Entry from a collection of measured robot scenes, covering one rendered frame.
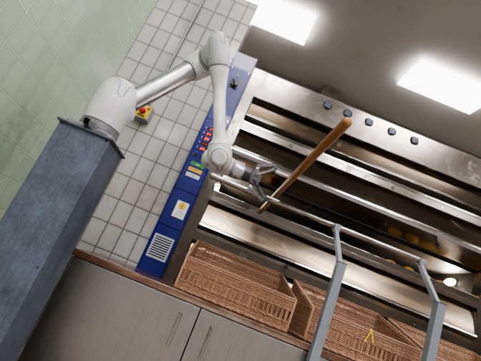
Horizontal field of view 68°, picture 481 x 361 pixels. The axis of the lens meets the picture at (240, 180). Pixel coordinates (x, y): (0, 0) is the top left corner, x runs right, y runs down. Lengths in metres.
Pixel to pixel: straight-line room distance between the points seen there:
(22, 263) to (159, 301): 0.56
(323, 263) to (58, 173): 1.57
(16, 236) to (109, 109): 0.55
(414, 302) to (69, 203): 2.02
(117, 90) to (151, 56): 1.15
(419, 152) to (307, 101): 0.85
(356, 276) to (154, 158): 1.45
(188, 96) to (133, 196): 0.76
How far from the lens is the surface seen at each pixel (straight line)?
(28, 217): 1.41
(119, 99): 1.49
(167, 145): 2.32
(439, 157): 2.81
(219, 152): 1.49
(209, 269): 1.67
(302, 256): 2.24
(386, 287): 2.44
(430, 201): 2.67
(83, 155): 1.40
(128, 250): 2.21
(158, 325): 1.64
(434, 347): 1.88
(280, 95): 2.52
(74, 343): 1.72
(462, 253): 2.65
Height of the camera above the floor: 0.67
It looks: 16 degrees up
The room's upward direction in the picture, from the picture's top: 22 degrees clockwise
